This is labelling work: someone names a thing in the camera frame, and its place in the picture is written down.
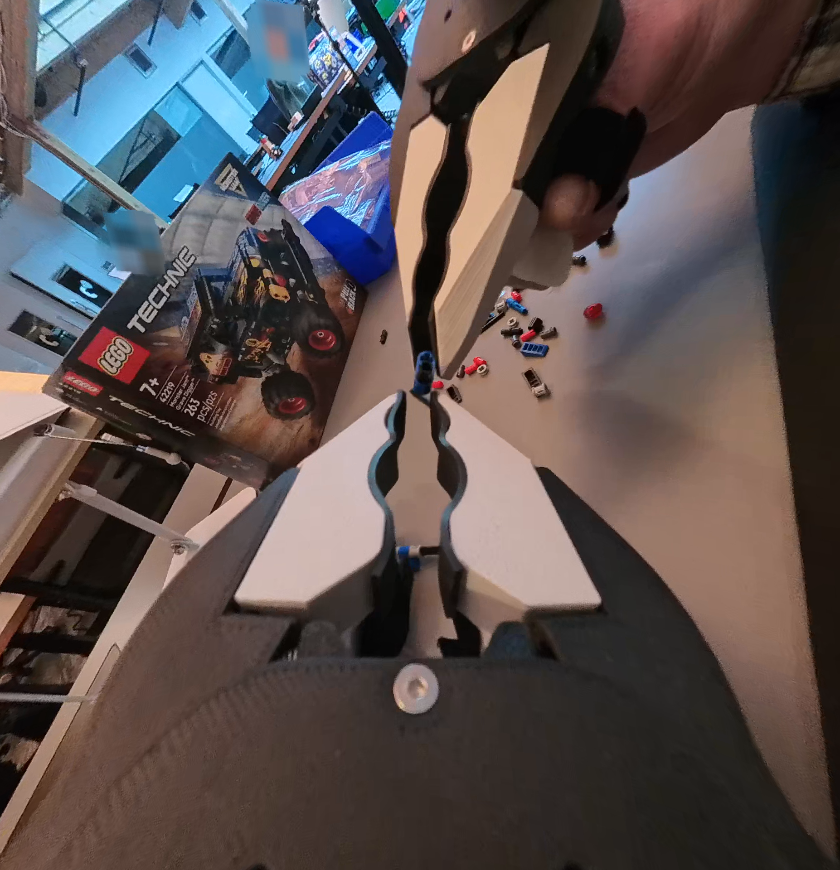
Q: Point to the light grey desk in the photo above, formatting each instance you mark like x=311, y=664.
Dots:
x=664, y=442

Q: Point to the small red round bush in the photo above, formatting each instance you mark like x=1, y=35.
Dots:
x=593, y=311

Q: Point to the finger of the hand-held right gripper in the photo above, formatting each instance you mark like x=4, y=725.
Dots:
x=501, y=170
x=409, y=190

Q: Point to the long office desk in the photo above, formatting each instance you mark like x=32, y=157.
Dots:
x=311, y=115

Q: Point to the person's right hand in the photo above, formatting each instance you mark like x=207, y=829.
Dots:
x=698, y=68

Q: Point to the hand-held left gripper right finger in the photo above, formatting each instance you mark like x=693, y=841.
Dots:
x=528, y=544

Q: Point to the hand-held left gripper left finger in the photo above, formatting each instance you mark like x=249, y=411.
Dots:
x=311, y=544

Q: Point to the blue storage bin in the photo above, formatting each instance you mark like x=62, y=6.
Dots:
x=358, y=238

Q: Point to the person's right forearm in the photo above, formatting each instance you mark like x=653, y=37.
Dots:
x=821, y=47

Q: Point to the toy set box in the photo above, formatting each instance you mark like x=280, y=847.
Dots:
x=222, y=326

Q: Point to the small blue black connector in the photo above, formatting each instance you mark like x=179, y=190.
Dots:
x=425, y=370

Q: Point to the clear plastic bag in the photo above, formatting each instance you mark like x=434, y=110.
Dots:
x=338, y=183

